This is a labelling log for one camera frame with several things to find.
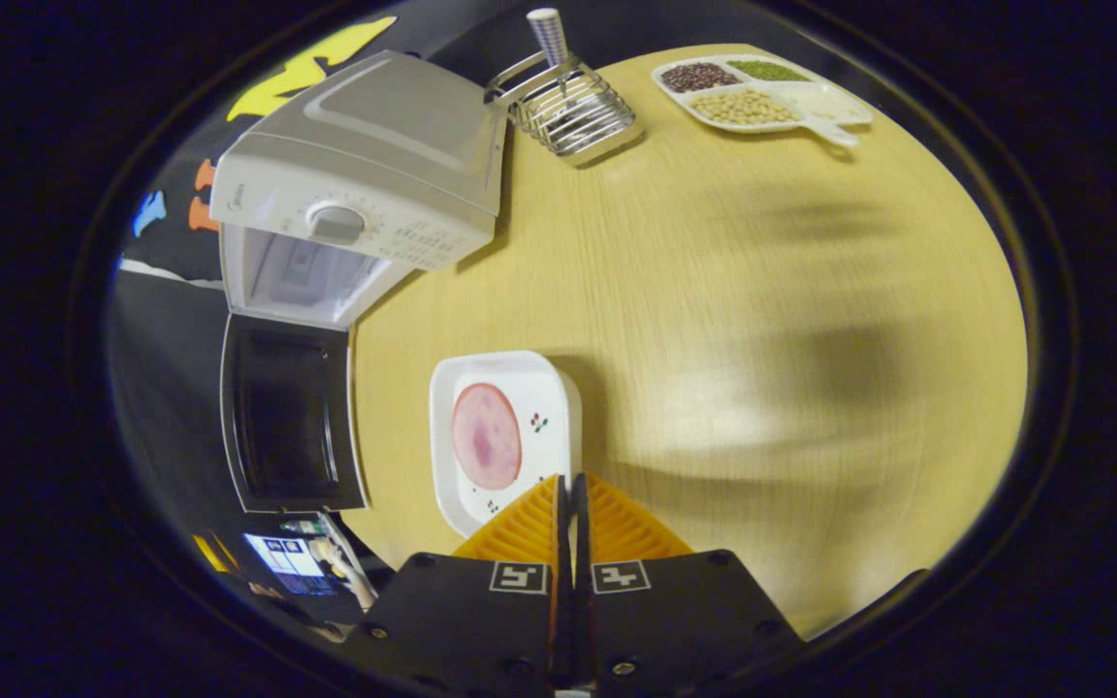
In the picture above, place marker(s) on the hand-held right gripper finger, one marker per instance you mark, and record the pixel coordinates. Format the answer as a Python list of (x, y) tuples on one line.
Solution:
[(581, 543), (562, 543)]

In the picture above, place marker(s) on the pink ham slice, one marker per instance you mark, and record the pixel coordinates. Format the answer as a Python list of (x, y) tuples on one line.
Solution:
[(486, 436)]

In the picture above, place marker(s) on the white square plate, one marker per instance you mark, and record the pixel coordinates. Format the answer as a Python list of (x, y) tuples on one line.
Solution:
[(544, 388)]

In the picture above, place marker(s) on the white microwave oven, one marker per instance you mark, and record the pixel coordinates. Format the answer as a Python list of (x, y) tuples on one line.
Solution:
[(374, 126)]

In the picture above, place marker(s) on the clear water bottle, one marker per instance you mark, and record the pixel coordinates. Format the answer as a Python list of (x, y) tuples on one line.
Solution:
[(302, 526)]

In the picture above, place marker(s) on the computer monitor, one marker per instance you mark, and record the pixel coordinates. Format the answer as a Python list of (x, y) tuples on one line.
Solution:
[(282, 562)]

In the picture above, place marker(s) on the white divided dish of beans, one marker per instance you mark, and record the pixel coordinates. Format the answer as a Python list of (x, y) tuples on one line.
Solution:
[(743, 107)]

